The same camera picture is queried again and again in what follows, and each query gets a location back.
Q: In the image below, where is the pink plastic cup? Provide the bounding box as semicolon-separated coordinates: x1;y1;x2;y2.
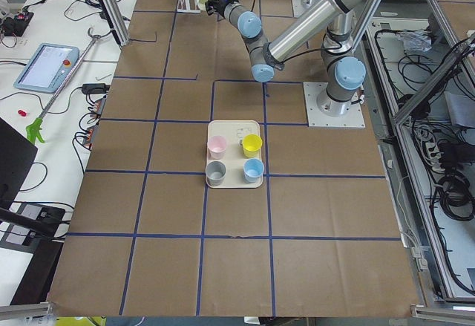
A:
207;135;227;160

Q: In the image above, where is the yellow plastic cup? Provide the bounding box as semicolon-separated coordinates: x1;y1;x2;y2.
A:
242;134;263;158

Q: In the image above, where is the grey plastic cup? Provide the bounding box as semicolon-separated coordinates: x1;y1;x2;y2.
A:
205;160;226;186

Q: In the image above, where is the cream plastic tray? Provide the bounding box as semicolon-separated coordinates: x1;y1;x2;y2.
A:
206;120;263;189

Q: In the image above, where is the black power adapter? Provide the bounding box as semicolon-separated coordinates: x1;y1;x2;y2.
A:
81;83;110;95

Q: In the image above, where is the teach pendant tablet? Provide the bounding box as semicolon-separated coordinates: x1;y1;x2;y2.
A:
13;43;79;94

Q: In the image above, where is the aluminium frame post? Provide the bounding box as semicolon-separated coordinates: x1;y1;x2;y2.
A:
98;0;130;48

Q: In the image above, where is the green handled grabber tool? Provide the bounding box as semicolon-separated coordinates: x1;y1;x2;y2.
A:
26;27;102;145

